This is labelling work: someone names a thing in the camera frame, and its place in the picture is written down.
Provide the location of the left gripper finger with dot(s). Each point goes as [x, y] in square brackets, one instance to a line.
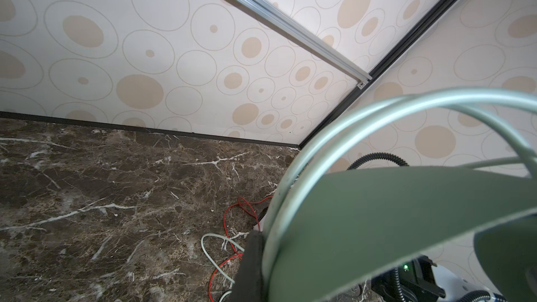
[248, 286]

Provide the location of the black vertical frame post right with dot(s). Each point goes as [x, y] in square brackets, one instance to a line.
[396, 53]

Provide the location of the mint green headphones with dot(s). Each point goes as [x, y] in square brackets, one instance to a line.
[325, 232]

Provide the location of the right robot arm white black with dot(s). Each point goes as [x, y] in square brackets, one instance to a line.
[422, 280]

